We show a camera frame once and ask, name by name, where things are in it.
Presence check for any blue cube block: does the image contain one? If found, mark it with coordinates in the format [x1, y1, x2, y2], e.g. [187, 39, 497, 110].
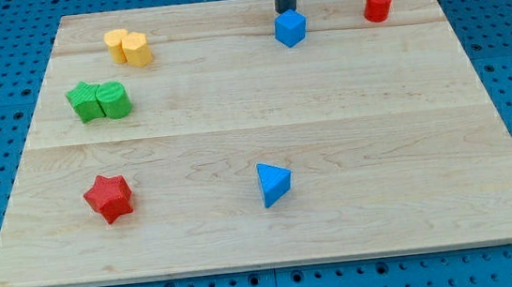
[275, 9, 307, 48]

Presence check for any blue triangle block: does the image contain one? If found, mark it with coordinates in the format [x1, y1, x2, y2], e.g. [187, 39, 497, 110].
[256, 163, 292, 208]

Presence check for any red cylinder block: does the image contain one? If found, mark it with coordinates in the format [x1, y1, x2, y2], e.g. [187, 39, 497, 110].
[364, 0, 392, 23]

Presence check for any yellow hexagon block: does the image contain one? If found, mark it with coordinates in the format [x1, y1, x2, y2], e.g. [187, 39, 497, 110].
[121, 32, 154, 68]

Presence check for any yellow pentagon block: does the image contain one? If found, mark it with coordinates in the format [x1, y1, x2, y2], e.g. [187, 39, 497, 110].
[103, 28, 128, 65]

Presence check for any wooden board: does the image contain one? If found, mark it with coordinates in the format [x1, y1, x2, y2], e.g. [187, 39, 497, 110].
[0, 0, 512, 287]

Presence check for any green cylinder block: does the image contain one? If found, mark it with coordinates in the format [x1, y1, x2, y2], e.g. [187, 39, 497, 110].
[96, 81, 132, 119]

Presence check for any green star block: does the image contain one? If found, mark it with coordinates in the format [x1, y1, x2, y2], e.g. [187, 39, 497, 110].
[66, 82, 105, 123]

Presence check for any red star block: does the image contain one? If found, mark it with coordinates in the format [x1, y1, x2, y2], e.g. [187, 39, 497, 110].
[83, 175, 133, 224]

